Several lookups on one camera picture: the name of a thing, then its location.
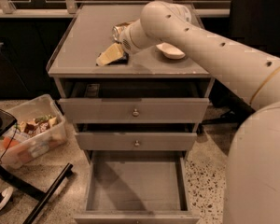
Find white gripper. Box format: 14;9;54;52
96;20;156;66

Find blue rxbar blueberry packet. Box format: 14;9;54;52
96;53;128;66

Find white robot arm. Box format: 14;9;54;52
96;1;280;224

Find dark object in top drawer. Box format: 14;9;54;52
84;84;100;98

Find top grey drawer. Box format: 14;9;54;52
60;79;208;123

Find grey drawer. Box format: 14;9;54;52
76;123;197;151
60;79;208;123
75;151;199;224

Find grey three-drawer cabinet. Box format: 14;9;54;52
49;5;224;224

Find middle grey drawer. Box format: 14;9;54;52
76;123;197;151

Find bottom grey drawer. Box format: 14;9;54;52
75;151;199;224

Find white paper bowl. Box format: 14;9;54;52
157;43;186;60

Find clear plastic storage bin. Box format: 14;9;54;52
0;94;67;168

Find snack items in bin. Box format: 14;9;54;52
2;115;58;148

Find black office chair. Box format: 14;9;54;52
203;0;280;125

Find black and white shoe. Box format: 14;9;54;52
0;187;13;211

